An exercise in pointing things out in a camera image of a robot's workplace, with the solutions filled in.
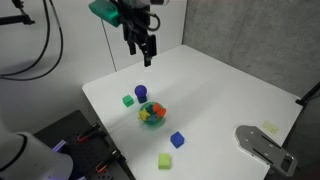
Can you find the black perforated breadboard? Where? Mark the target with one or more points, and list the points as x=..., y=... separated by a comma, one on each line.
x=76, y=150

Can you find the teal toy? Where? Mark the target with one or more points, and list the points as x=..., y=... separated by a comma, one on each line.
x=147, y=108

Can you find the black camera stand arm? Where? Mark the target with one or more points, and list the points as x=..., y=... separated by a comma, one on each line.
x=16, y=19

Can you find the orange toy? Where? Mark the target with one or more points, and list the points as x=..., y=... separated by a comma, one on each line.
x=159, y=110

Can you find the black clamp with orange tip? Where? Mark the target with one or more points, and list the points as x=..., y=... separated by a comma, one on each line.
x=87, y=132
x=107, y=161

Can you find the light blue toy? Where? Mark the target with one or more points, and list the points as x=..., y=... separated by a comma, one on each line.
x=153, y=118

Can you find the yellow splat-shaped toy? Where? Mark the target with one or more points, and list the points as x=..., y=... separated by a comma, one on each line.
x=143, y=115

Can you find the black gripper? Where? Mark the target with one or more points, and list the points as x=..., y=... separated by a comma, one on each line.
x=136, y=23

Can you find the lime green cube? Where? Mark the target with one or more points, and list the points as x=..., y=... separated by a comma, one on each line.
x=164, y=161

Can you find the grey metal mounting plate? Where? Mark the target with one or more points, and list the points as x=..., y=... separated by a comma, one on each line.
x=263, y=148

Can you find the black pole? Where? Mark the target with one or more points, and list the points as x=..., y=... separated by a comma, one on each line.
x=308, y=94

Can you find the yellow sticky note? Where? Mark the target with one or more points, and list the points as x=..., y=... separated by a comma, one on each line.
x=270, y=127

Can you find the dark blue cube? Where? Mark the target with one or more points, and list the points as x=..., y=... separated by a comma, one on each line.
x=142, y=99

